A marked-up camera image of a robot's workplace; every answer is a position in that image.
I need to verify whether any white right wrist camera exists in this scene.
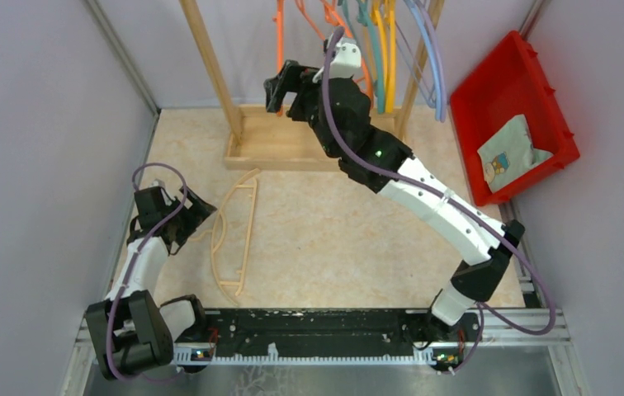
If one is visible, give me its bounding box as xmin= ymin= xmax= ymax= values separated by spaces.
xmin=329 ymin=37 xmax=362 ymax=78

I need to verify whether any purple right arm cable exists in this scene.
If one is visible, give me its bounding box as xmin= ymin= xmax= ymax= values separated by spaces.
xmin=319 ymin=26 xmax=557 ymax=376

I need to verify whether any teal plastic hanger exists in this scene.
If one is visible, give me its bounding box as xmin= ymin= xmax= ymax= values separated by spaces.
xmin=357 ymin=0 xmax=387 ymax=114

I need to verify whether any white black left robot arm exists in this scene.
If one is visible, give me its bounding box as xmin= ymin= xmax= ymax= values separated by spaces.
xmin=86 ymin=163 xmax=217 ymax=380

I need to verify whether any wooden hanger rack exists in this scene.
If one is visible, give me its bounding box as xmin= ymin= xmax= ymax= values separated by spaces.
xmin=179 ymin=1 xmax=429 ymax=172

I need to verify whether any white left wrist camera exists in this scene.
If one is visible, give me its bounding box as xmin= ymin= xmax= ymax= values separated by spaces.
xmin=149 ymin=178 xmax=174 ymax=206

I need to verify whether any orange plastic hanger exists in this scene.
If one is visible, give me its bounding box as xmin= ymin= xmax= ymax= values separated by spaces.
xmin=272 ymin=0 xmax=286 ymax=117
xmin=294 ymin=0 xmax=374 ymax=105

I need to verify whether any red plastic bin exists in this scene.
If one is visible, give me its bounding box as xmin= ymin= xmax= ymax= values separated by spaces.
xmin=450 ymin=31 xmax=579 ymax=206

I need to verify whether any lilac plastic hanger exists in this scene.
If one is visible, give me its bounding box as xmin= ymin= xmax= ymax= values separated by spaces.
xmin=404 ymin=1 xmax=448 ymax=122

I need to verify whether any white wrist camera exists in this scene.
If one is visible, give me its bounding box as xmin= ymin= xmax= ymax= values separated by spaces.
xmin=329 ymin=37 xmax=362 ymax=78
xmin=149 ymin=178 xmax=174 ymax=206

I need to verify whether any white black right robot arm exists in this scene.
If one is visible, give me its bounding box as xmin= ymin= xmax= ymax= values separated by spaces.
xmin=287 ymin=65 xmax=525 ymax=340

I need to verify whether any light blue plastic hanger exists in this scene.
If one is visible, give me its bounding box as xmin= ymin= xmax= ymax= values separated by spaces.
xmin=391 ymin=1 xmax=448 ymax=121

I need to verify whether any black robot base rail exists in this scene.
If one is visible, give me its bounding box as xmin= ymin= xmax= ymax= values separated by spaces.
xmin=173 ymin=309 xmax=480 ymax=372

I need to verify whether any yellow plastic hanger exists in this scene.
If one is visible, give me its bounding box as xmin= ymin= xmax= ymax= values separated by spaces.
xmin=369 ymin=0 xmax=388 ymax=114
xmin=382 ymin=0 xmax=397 ymax=113

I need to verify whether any printed cloth in bin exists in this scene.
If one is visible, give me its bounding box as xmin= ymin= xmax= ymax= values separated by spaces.
xmin=477 ymin=114 xmax=553 ymax=192

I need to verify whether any beige plastic hanger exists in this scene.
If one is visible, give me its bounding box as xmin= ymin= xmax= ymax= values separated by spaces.
xmin=188 ymin=168 xmax=262 ymax=308

